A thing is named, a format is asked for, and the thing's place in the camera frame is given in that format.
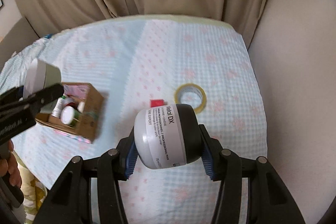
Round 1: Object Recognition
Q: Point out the white lid green jar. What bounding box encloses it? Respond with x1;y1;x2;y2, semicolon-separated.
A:
23;58;62;99

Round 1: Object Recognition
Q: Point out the black white cream jar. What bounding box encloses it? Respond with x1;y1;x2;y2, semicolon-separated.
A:
134;104;203;169

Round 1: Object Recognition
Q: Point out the red small box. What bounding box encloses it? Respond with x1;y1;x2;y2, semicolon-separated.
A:
150;99;166;108

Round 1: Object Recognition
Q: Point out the yellow tape roll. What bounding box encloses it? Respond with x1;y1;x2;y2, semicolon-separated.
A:
174;83;207;114

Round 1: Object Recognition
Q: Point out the left hand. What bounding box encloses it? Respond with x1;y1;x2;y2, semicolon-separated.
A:
0;140;22;188

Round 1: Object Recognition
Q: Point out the white pill bottle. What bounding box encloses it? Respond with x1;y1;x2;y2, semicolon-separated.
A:
51;94;67;118

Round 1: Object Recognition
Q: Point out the floral patterned cloth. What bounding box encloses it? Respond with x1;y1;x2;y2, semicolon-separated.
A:
13;152;47;223

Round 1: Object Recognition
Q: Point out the white lid jar in box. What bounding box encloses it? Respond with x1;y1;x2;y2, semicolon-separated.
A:
60;106;75;125

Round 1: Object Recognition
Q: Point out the grey headboard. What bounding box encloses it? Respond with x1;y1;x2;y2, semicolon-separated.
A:
0;17;39;70

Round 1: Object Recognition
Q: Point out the cardboard box pink pattern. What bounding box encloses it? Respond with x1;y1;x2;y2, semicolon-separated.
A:
36;83;104;143

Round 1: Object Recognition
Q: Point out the light blue patterned bedsheet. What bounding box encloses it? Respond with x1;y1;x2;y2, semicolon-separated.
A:
1;16;267;189

